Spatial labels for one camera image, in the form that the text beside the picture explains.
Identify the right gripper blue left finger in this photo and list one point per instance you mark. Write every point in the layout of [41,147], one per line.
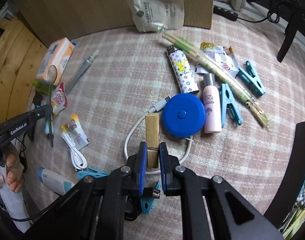
[140,166]

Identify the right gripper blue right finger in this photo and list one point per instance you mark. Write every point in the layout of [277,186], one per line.
[165,166]

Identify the wooden clothespin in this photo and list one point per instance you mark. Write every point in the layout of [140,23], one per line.
[152,138]

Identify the orange white carton box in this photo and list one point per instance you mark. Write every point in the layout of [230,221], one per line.
[55,61]

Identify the grey marker pen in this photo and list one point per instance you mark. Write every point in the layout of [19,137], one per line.
[80,72]

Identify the person left hand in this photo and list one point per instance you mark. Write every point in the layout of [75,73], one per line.
[14,178]

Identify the red white snack packet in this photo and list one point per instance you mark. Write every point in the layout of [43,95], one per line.
[59,99]

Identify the patterned lighter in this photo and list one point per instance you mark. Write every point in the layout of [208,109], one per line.
[182,70]

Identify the pink lotion bottle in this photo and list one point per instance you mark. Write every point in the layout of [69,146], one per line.
[211,101]

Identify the white blue tube bottle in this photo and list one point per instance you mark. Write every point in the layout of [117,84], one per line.
[54,181]

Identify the light blue clothespin centre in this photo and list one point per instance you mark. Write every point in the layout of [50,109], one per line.
[228,103]

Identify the wrapped bamboo chopsticks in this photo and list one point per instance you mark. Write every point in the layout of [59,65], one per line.
[243,95]

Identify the crumpled snack wrapper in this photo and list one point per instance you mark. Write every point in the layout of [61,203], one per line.
[223,55]

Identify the teal clothespin far right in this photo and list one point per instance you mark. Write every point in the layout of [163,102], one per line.
[250,76]

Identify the white foil pouch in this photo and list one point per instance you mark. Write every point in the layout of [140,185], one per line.
[157,15]

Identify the black power strip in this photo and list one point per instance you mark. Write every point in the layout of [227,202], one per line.
[230,15]

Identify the black chair leg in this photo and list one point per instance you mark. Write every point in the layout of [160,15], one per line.
[290,32]

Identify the coiled white cable packet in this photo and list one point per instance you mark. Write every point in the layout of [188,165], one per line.
[75,138]

